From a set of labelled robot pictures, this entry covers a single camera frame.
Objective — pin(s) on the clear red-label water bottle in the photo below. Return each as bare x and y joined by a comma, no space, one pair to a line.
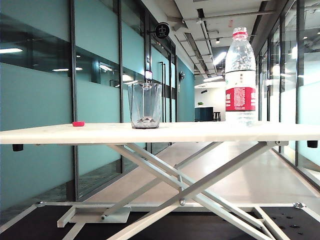
240,100

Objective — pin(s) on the red bottle cap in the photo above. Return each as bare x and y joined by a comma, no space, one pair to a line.
78,123

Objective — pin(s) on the transparent grey plastic cup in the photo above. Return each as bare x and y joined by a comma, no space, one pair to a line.
140,105

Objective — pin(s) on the dark teal background counter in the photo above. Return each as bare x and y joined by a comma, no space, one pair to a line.
203,114

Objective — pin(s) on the dark wooden bar stool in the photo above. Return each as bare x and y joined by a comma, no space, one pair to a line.
217,116

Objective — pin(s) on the round black hanging sign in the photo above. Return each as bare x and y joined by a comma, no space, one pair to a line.
162,30

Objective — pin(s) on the black base board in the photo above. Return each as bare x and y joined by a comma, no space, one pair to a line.
175,226

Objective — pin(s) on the black rubber table foot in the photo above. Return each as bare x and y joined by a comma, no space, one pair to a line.
312,143
17,147

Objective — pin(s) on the small wall door display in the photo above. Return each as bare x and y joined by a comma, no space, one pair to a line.
148,75

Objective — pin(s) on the white scissor lift table frame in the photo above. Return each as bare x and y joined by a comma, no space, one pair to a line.
190,192

